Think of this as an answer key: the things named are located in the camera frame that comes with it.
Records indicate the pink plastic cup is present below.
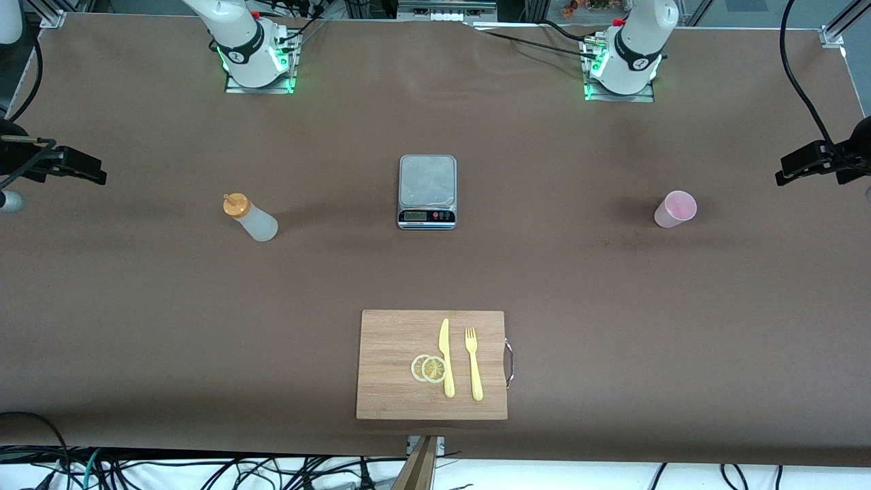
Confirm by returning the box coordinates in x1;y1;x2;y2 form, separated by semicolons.
654;191;697;229

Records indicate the clear squeeze bottle orange cap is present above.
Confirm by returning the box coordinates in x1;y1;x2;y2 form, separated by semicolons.
223;193;279;242

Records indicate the brown table cover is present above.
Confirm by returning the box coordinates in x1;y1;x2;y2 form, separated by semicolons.
0;12;871;468

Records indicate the silver digital kitchen scale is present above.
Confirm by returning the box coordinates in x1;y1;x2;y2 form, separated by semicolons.
397;154;457;231

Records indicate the wooden cutting board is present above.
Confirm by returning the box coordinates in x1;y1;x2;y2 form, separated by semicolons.
356;310;514;421

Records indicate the yellow plastic fork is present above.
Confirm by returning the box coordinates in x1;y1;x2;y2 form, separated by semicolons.
465;327;484;402

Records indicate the grey power strip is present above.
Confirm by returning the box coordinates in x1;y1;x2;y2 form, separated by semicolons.
398;0;497;25

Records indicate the yellow plastic knife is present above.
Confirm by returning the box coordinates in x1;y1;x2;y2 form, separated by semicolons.
439;318;455;399

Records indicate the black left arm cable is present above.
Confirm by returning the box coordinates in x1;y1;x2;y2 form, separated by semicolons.
780;0;848;161

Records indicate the aluminium frame bracket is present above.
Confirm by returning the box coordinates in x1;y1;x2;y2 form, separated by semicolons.
24;0;69;29
820;0;871;47

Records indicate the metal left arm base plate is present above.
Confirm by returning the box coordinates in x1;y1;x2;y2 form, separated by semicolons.
582;34;656;103

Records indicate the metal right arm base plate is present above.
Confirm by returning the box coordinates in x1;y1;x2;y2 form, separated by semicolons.
225;31;298;95

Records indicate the black looped floor cable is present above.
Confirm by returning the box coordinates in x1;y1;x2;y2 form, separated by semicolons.
0;411;72;490

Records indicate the short black base cable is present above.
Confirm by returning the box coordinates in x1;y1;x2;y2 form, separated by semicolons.
541;19;594;43

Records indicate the long black base cable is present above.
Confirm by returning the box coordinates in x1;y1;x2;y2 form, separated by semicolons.
470;26;599;62

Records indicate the teal floor cable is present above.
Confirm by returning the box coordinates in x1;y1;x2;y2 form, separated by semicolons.
80;448;103;490

